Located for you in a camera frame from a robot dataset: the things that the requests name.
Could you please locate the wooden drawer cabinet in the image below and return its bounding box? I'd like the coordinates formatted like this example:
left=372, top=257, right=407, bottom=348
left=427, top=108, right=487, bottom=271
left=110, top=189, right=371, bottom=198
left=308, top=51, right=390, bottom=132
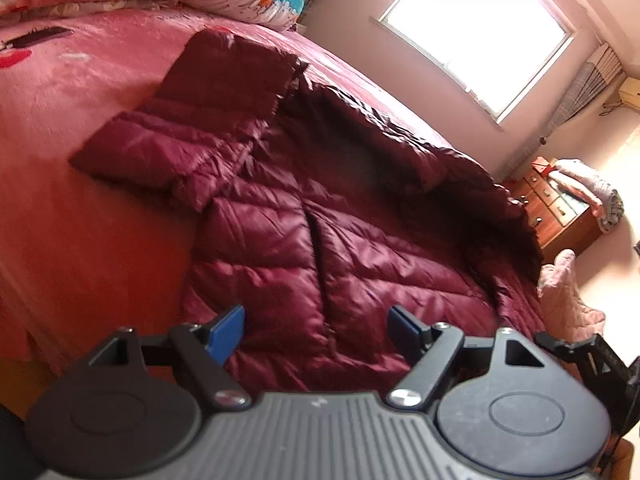
left=502, top=162, right=603, bottom=263

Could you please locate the pink folded blanket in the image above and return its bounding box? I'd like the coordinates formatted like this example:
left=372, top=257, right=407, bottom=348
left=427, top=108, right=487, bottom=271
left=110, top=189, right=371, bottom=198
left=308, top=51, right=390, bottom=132
left=550, top=158, right=608, bottom=211

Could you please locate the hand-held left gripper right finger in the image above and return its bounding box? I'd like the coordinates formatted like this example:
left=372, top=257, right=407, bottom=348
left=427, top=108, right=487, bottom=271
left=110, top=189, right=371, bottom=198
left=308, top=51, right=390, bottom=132
left=385, top=305, right=551, bottom=411

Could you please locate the wall air conditioner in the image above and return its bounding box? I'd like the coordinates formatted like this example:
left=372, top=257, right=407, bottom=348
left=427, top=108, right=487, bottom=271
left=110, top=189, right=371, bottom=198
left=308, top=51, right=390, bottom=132
left=617, top=76, right=640, bottom=111

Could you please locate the maroon down jacket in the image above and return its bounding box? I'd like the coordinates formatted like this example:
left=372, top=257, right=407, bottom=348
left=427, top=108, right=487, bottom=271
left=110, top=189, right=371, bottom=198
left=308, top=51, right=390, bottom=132
left=67, top=27, right=548, bottom=396

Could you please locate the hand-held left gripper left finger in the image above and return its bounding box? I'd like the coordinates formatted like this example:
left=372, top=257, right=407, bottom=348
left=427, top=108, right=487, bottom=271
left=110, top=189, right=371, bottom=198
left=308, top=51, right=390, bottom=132
left=75, top=305, right=253, bottom=411

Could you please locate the pinkish tan padded jacket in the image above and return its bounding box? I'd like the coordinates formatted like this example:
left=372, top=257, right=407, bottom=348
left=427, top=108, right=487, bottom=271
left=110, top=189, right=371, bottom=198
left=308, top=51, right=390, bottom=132
left=537, top=249, right=608, bottom=346

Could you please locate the blue flat box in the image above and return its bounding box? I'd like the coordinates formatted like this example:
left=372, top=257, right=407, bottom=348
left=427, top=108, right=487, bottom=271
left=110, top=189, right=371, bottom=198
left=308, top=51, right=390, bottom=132
left=562, top=195, right=593, bottom=216

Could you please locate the pink bed with heart blanket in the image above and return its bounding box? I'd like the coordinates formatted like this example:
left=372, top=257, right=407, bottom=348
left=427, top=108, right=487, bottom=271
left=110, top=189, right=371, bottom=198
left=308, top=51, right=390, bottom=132
left=0, top=2, right=551, bottom=376

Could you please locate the bedroom window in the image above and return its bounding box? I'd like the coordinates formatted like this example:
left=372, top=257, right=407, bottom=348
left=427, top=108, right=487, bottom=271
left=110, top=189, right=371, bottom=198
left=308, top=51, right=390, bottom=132
left=370, top=0, right=578, bottom=123

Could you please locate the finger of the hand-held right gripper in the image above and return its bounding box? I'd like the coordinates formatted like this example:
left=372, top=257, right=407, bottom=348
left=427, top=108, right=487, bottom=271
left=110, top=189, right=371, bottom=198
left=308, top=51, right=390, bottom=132
left=532, top=331, right=601, bottom=361

